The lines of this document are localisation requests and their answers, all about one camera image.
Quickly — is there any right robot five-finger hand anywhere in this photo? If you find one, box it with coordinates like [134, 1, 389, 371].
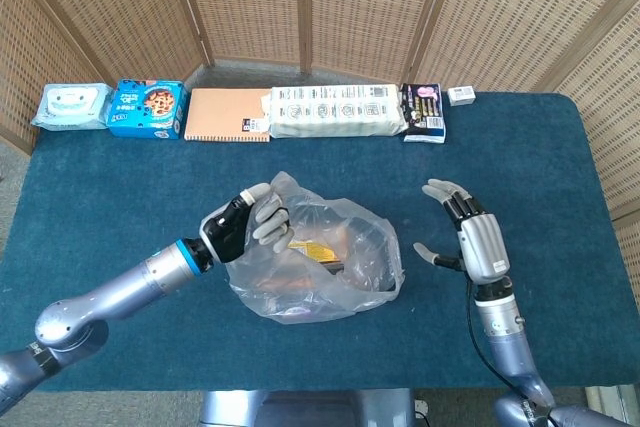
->
[412, 178, 512, 284]

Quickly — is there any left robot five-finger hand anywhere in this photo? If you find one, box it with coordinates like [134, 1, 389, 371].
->
[198, 183, 296, 265]

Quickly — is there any clear plastic shopping bag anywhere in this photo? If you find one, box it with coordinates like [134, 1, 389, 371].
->
[225, 171, 405, 325]

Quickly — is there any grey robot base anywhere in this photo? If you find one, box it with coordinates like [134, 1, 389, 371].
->
[199, 389, 417, 427]

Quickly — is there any yellow brown snack pack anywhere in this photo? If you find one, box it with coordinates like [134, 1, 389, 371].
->
[287, 239, 347, 269]

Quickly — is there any dark blue table cloth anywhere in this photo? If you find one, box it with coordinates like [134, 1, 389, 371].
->
[0, 91, 626, 393]

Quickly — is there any brown spiral notebook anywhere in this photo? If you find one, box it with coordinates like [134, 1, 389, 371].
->
[183, 88, 274, 143]

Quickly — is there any dark small snack box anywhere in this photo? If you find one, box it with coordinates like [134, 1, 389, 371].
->
[401, 82, 447, 144]

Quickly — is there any blue cookie box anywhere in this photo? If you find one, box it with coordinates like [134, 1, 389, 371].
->
[106, 78, 189, 141]

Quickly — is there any small white box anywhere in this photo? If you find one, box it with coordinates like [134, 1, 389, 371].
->
[447, 86, 476, 107]

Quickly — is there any long white tissue pack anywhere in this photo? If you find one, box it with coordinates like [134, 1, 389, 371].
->
[268, 84, 406, 140]

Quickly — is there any light blue wet wipes pack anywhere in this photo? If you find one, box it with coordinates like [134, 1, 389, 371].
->
[30, 83, 114, 132]

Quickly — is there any rattan folding screen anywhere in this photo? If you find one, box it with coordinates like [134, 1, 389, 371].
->
[0, 0, 640, 258]

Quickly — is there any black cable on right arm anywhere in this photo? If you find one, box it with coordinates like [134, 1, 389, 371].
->
[466, 280, 531, 401]

